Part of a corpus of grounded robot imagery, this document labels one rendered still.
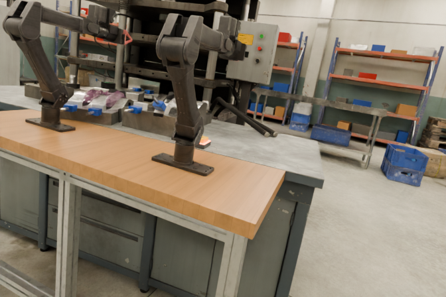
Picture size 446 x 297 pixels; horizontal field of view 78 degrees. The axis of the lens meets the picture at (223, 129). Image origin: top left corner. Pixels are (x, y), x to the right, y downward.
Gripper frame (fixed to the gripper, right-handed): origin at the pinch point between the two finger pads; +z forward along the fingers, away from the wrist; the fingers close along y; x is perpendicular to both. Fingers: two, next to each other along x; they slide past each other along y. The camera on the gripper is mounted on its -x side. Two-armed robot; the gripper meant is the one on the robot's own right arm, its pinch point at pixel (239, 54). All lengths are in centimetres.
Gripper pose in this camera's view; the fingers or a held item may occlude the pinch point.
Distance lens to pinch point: 119.9
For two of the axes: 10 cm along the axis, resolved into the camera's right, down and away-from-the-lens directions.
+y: -9.2, -2.2, 3.3
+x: -1.7, 9.7, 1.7
